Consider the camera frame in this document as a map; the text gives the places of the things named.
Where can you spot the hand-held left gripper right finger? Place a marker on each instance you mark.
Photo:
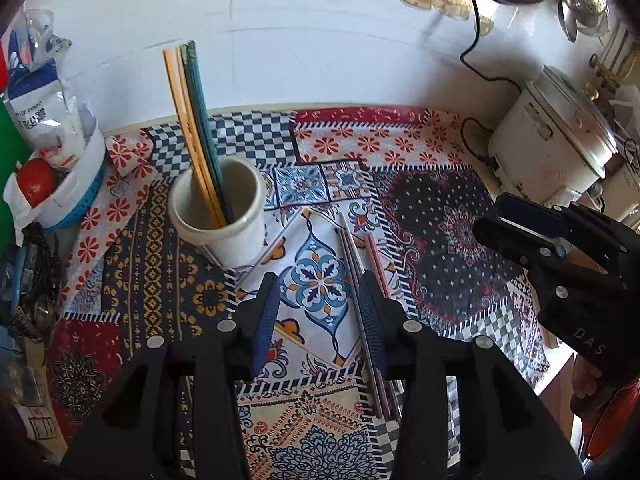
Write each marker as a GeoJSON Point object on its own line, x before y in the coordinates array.
{"type": "Point", "coordinates": [372, 320]}

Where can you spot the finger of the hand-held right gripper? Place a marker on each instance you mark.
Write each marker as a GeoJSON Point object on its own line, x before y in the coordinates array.
{"type": "Point", "coordinates": [505, 240]}
{"type": "Point", "coordinates": [530, 215]}

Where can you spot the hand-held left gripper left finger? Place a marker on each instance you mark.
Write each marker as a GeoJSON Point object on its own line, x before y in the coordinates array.
{"type": "Point", "coordinates": [265, 320]}

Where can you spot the silver chopstick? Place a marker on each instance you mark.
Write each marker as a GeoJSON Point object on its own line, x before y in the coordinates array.
{"type": "Point", "coordinates": [354, 270]}
{"type": "Point", "coordinates": [350, 280]}

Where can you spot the white ceramic cup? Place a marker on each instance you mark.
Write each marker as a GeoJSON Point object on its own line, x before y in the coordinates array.
{"type": "Point", "coordinates": [235, 245]}

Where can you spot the white chopstick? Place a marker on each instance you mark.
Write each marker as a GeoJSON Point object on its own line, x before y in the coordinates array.
{"type": "Point", "coordinates": [345, 240]}

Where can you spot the teal chopstick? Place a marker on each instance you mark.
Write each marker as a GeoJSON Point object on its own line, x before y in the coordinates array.
{"type": "Point", "coordinates": [207, 130]}
{"type": "Point", "coordinates": [213, 130]}

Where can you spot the orange chopstick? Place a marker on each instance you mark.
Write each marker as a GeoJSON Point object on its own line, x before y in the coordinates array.
{"type": "Point", "coordinates": [199, 130]}
{"type": "Point", "coordinates": [189, 130]}

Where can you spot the person's right hand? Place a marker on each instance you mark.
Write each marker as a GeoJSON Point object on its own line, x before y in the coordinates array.
{"type": "Point", "coordinates": [585, 385]}

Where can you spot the patterned patchwork tablecloth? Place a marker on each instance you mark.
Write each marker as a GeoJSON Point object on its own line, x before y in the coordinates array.
{"type": "Point", "coordinates": [450, 270]}

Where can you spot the white rice cooker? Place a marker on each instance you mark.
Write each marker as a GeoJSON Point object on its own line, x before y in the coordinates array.
{"type": "Point", "coordinates": [540, 145]}

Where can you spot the metal rice cooker lid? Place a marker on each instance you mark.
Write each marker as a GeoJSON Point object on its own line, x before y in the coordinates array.
{"type": "Point", "coordinates": [580, 115]}

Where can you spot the large metal ladle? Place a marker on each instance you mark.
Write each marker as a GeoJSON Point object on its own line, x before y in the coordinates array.
{"type": "Point", "coordinates": [567, 15]}

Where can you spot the perforated metal skimmer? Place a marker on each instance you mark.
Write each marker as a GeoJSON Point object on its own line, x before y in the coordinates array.
{"type": "Point", "coordinates": [592, 5]}

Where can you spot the white blue basket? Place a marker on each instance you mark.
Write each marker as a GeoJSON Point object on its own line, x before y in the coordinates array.
{"type": "Point", "coordinates": [75, 195]}

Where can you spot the red tomato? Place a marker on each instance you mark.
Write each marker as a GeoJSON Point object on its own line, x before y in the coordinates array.
{"type": "Point", "coordinates": [36, 182]}

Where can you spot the white blue flour bag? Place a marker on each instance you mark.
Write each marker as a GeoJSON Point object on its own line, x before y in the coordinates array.
{"type": "Point", "coordinates": [45, 110]}

